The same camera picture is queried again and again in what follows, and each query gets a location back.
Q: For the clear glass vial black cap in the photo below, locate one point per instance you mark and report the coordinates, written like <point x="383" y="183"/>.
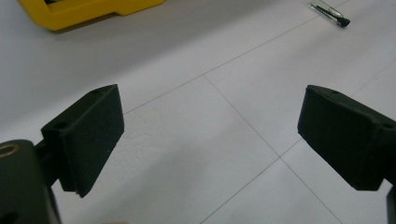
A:
<point x="331" y="13"/>

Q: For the yellow plastic rack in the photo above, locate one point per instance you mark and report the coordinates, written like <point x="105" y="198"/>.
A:
<point x="84" y="12"/>

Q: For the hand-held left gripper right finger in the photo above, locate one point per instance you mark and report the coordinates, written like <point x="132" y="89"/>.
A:
<point x="348" y="137"/>

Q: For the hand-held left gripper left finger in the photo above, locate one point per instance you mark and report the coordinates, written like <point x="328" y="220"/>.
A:
<point x="87" y="137"/>

